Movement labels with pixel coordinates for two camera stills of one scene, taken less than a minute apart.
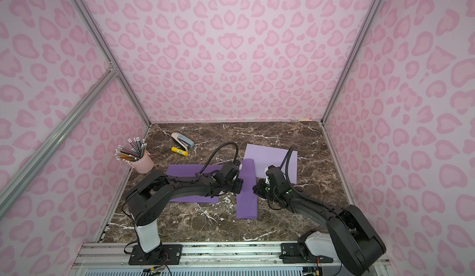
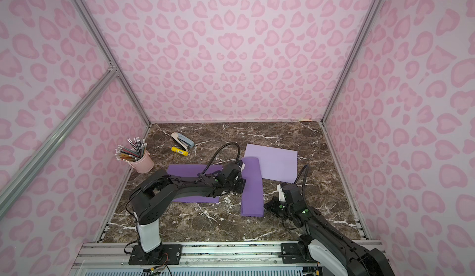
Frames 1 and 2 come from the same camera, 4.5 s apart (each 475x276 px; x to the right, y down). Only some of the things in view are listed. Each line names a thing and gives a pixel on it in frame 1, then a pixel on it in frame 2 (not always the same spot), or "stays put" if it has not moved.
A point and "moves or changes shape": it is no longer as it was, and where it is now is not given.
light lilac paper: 265,156 stays put
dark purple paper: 192,169 stays put
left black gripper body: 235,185 stays put
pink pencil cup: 145,164 stays put
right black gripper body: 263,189 → 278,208
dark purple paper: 247,201 moves or changes shape
